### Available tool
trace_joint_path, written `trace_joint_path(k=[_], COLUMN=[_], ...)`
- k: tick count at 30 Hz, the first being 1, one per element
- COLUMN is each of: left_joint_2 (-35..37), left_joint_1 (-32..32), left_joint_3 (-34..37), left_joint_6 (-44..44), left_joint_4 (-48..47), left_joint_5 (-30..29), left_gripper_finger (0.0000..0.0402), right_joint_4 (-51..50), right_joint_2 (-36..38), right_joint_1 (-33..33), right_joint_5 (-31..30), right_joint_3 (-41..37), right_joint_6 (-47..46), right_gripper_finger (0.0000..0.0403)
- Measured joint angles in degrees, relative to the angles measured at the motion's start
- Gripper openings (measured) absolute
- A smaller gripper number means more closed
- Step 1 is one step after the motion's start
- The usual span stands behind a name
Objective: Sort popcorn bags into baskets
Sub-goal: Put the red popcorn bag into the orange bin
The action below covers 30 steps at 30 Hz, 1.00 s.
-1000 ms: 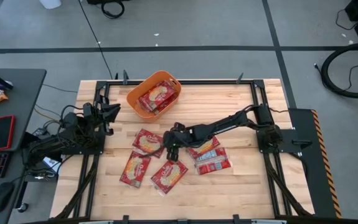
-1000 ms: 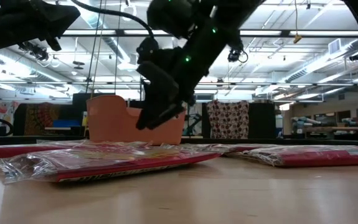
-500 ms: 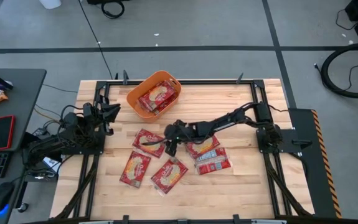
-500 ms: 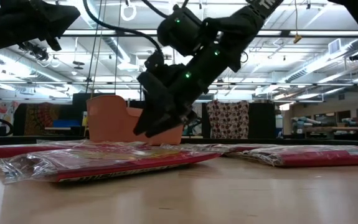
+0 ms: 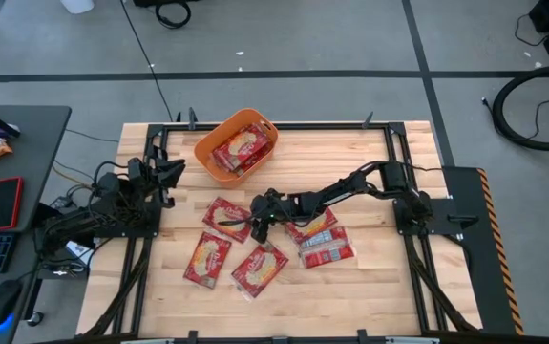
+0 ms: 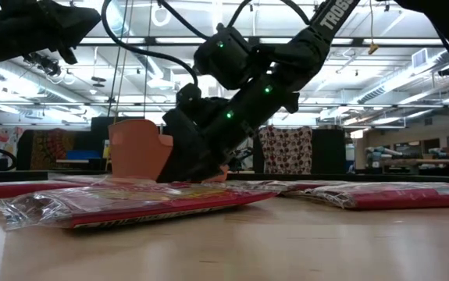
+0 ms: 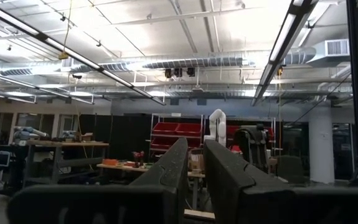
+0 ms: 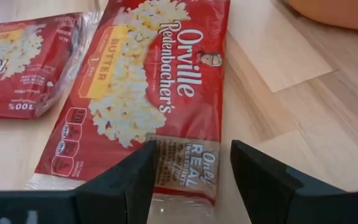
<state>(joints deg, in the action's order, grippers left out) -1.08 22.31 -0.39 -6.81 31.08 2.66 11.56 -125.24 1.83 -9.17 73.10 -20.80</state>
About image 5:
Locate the orange plastic basket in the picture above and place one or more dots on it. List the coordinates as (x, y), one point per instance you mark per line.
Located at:
(205, 160)

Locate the dark grey desk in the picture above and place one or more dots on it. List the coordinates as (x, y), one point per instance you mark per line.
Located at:
(40, 143)

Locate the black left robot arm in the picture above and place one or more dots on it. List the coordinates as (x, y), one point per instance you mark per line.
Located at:
(107, 208)

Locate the red smartphone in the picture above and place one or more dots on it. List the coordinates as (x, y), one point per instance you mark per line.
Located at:
(5, 204)

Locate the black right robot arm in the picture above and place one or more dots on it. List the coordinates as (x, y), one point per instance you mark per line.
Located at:
(341, 188)

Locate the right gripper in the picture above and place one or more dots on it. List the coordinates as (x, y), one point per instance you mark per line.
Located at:
(265, 208)

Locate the black castor wheel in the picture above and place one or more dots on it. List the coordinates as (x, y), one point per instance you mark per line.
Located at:
(35, 318)

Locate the red popcorn bag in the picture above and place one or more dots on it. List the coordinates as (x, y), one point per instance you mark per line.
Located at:
(254, 128)
(319, 225)
(327, 251)
(259, 268)
(258, 160)
(221, 215)
(243, 145)
(207, 259)

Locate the black computer mouse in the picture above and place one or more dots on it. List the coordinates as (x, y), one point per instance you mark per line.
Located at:
(2, 302)

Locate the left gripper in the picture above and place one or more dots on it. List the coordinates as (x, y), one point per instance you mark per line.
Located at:
(145, 174)

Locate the black panel with hazard stripe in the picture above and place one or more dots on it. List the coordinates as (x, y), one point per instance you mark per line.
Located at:
(489, 267)

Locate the black table clamp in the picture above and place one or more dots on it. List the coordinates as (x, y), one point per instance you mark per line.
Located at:
(362, 336)
(193, 337)
(192, 119)
(367, 120)

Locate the white bucket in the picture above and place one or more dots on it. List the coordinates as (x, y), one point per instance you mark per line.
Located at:
(77, 5)

